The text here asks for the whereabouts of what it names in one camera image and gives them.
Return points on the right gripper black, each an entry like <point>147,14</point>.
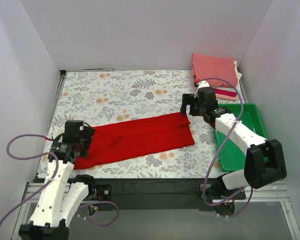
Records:
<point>190,104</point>

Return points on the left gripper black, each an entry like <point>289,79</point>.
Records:
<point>86,141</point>

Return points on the red t shirt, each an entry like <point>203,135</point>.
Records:
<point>135,138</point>

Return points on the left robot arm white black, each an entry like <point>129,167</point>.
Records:
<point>56,208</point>

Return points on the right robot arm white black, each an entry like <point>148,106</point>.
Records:
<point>264,159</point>

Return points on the crimson folded shirt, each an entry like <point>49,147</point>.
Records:
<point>225,92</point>

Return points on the light pink folded shirt bottom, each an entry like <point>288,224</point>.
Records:
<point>226,97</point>

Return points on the salmon pink folded shirt top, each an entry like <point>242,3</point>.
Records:
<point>204,67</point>

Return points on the floral patterned table mat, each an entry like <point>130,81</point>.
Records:
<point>106,97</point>

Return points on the green plastic tray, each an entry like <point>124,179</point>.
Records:
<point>231,158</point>

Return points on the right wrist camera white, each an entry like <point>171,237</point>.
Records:
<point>201,84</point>

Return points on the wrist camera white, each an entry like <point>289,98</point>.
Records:
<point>201,84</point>
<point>56,132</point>

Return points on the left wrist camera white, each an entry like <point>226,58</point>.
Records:
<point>56,132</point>

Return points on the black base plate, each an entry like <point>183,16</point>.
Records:
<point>150,194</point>

